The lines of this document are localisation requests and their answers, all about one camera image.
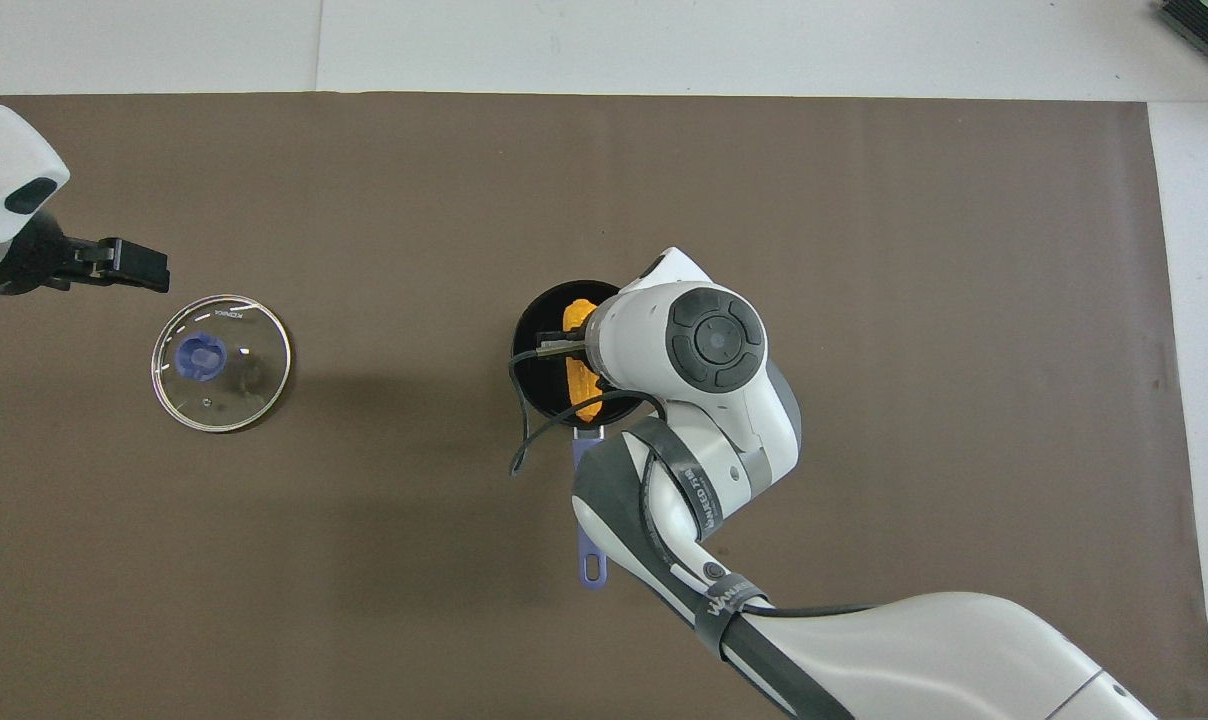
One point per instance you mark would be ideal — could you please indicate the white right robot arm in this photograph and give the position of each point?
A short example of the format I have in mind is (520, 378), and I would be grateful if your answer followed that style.
(714, 340)

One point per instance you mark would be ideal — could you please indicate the brown table mat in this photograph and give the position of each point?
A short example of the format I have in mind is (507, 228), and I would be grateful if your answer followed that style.
(914, 200)

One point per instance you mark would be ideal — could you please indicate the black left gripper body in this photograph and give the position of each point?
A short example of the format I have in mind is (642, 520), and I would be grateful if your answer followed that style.
(29, 262)

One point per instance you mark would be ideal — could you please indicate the yellow corn cob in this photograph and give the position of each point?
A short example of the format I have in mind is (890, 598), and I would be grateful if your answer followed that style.
(579, 382)

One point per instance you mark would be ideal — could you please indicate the glass lid with blue knob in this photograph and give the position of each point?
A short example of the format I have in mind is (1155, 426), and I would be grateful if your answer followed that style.
(254, 380)

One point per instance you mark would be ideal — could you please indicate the dark blue saucepan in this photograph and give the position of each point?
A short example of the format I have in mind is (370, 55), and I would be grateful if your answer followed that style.
(539, 350)

